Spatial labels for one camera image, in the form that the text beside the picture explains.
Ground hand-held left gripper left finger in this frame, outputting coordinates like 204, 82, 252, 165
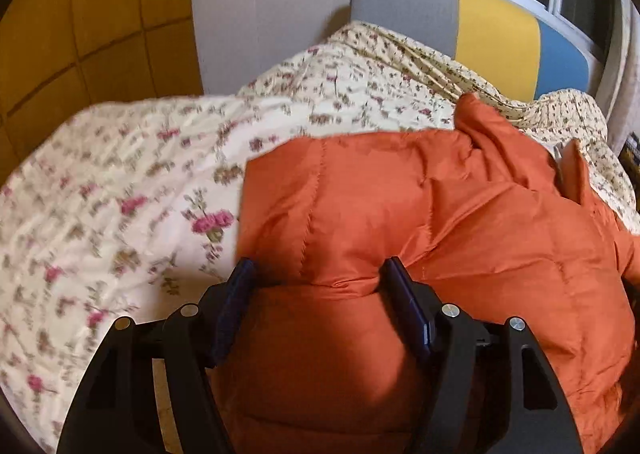
57, 257, 257, 454

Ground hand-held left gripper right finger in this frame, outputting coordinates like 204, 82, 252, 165
381, 256, 584, 454

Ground orange puffer jacket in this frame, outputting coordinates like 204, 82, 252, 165
209, 93, 640, 454

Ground floral quilt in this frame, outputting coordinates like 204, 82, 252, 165
0, 20, 640, 454

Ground grey yellow blue headboard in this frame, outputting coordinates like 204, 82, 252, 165
350, 0, 590, 101

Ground wooden wardrobe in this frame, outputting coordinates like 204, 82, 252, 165
0, 0, 205, 185

